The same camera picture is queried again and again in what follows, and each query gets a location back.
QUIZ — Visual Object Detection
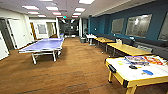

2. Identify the white square table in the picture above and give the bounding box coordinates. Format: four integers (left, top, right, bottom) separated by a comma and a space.
85, 33, 98, 46

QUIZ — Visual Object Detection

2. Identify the yellow wooden table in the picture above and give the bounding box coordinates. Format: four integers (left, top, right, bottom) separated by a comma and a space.
94, 36, 116, 53

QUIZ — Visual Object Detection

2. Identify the rectangular ceiling light panel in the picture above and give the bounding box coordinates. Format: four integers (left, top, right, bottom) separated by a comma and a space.
21, 5, 40, 11
74, 7, 87, 13
52, 11, 63, 16
72, 12, 81, 17
45, 6, 60, 12
78, 0, 96, 5
27, 11, 41, 15

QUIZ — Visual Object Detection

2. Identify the silver laptop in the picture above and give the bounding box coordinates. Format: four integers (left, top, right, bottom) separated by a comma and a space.
115, 38, 123, 45

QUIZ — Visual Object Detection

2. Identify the blue ping pong table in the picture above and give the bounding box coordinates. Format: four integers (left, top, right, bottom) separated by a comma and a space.
18, 37, 65, 65

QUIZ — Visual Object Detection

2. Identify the interior glass window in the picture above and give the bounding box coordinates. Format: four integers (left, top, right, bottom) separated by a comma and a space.
110, 17, 125, 35
157, 12, 168, 42
125, 14, 153, 38

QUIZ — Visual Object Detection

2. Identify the yellow game table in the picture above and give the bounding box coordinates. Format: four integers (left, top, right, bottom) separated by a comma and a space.
106, 42, 153, 58

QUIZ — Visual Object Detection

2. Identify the black ping pong paddle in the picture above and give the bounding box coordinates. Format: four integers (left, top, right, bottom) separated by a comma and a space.
128, 64, 139, 70

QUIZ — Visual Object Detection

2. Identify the colourful board game box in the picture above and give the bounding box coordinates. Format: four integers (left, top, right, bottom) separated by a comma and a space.
124, 55, 150, 66

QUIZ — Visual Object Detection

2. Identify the white activity table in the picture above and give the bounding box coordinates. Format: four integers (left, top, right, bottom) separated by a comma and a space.
104, 54, 168, 94

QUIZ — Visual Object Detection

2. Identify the red orange flat pack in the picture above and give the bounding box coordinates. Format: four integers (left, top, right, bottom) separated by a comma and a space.
144, 55, 165, 66

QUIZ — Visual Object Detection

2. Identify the long dark grey sofa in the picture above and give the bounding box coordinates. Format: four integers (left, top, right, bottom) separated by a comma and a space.
89, 32, 168, 60

